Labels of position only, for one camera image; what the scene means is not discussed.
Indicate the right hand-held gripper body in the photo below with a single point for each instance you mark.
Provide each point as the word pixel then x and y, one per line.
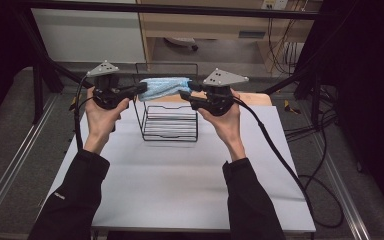
pixel 218 100

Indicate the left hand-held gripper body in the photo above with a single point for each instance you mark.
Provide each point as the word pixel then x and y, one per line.
pixel 108 95

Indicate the blue striped cloth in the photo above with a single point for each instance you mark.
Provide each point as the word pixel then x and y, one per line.
pixel 161 87

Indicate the person's left hand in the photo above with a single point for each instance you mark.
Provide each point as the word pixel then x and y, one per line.
pixel 101 125

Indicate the person's right hand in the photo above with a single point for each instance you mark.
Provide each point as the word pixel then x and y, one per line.
pixel 230 130

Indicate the yellow black tape marker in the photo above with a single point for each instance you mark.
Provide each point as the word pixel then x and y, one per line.
pixel 290 107
pixel 73 104

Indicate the office chair base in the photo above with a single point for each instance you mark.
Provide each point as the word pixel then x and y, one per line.
pixel 181 41

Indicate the white cabinet panel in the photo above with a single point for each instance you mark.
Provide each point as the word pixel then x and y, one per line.
pixel 86 35

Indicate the light wooden desk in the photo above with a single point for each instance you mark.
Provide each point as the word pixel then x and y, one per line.
pixel 213 25

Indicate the black metal crossbar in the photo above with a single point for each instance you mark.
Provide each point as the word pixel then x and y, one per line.
pixel 180 10

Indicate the white power strip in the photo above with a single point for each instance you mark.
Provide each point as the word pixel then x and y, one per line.
pixel 275 4

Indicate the black metal frame strut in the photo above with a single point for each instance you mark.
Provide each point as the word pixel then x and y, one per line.
pixel 316 100
pixel 37 93

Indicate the aluminium floor rail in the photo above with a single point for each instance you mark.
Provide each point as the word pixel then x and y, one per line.
pixel 16 156
pixel 343 193

